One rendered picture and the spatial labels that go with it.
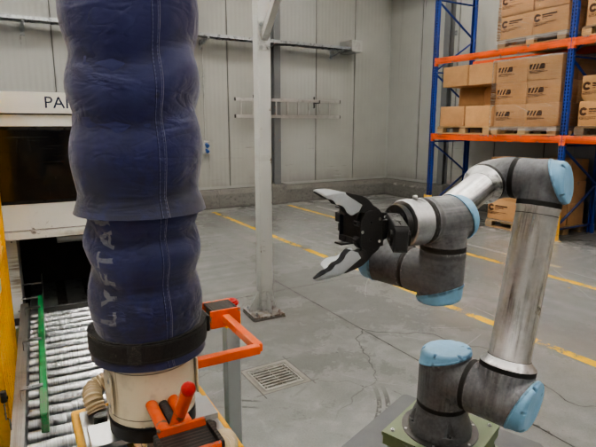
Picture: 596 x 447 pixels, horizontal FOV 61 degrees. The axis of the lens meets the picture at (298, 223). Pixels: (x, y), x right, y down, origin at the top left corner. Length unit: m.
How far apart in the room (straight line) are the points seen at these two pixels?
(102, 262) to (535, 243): 1.07
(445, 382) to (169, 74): 1.13
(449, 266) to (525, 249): 0.49
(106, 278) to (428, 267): 0.60
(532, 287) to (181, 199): 0.97
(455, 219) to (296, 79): 10.96
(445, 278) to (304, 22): 11.28
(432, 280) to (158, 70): 0.63
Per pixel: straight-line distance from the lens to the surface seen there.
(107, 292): 0.96
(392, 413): 1.94
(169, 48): 0.91
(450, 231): 0.99
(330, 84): 12.35
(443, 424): 1.65
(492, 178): 1.49
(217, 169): 11.00
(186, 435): 0.91
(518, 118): 9.11
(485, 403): 1.54
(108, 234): 0.93
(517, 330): 1.50
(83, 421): 1.24
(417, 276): 1.04
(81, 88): 0.91
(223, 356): 1.18
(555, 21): 8.95
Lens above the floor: 1.76
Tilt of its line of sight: 11 degrees down
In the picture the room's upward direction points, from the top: straight up
